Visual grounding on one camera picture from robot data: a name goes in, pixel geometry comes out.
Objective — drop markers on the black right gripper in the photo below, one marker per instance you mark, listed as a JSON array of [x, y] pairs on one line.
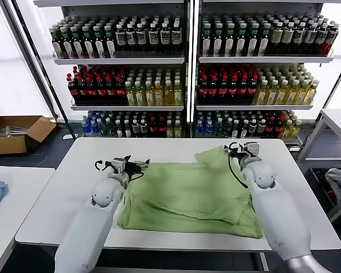
[[240, 156]]

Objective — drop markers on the red tea bottle white label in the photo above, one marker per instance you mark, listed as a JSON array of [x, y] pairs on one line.
[[331, 38]]

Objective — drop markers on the grey framed side table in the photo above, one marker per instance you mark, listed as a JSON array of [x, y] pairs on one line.
[[338, 119]]

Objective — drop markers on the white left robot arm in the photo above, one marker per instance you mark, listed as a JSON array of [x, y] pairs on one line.
[[106, 193]]

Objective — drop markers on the blue drink bottle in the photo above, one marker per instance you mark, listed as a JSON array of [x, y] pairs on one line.
[[199, 130], [95, 130], [87, 129], [208, 130]]

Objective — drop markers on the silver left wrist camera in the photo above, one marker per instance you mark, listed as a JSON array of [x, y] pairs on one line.
[[118, 165]]

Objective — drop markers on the red-capped cola bottle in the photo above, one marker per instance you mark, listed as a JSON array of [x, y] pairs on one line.
[[120, 92], [111, 92], [102, 92], [83, 92], [203, 91], [74, 92], [270, 128], [212, 91], [232, 91], [242, 91], [93, 92], [278, 128], [252, 91], [162, 129], [222, 91]]

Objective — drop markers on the clear plastic packaging bundle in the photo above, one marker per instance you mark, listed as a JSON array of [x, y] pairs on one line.
[[15, 131]]

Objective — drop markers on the dark bottle with blue label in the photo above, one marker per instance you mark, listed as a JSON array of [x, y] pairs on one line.
[[120, 38], [153, 38], [319, 38], [131, 38], [298, 37], [176, 38], [309, 37], [142, 38], [165, 38]]

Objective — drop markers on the red object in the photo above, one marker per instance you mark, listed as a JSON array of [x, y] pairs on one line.
[[321, 178]]

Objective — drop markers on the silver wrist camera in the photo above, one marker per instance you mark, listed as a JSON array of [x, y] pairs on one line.
[[118, 165], [253, 149]]

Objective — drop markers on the yellow drink bottle green label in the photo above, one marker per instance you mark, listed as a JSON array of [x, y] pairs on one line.
[[291, 96], [296, 130], [286, 130], [130, 96], [178, 131], [261, 96], [271, 96], [149, 96], [301, 96], [178, 96], [170, 131], [140, 96], [158, 96], [168, 96], [281, 96], [311, 95]]

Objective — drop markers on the white-capped dark bottle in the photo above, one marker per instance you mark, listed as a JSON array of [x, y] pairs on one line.
[[253, 128], [118, 130], [127, 130], [235, 130], [261, 128], [244, 130], [143, 129], [135, 129]]

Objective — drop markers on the white metal shelf rack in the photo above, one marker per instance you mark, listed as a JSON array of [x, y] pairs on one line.
[[102, 12], [244, 10]]

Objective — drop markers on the open cardboard box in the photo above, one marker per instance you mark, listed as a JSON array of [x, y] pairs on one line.
[[5, 146]]

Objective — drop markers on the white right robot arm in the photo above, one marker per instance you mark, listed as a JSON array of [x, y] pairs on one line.
[[278, 216]]

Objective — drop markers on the small white paper scrap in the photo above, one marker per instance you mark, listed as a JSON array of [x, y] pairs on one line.
[[67, 137]]

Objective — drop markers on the green-capped dark drink bottle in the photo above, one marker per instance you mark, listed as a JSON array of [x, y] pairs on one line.
[[78, 47], [263, 42], [218, 42], [229, 42], [100, 47], [57, 47], [206, 42], [241, 42], [88, 47], [110, 47], [253, 42], [67, 47]]

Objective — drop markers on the light green polo shirt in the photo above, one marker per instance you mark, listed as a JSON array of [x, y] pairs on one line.
[[187, 193]]

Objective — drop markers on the white side table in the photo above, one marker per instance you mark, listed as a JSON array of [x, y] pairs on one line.
[[20, 199]]

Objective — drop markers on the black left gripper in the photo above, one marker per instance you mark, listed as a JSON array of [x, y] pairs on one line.
[[132, 169]]

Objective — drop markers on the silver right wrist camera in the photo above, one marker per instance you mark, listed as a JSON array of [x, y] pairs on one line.
[[253, 149]]

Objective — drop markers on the dark bottle with beige label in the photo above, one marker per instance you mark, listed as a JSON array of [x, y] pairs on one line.
[[276, 37], [287, 37]]

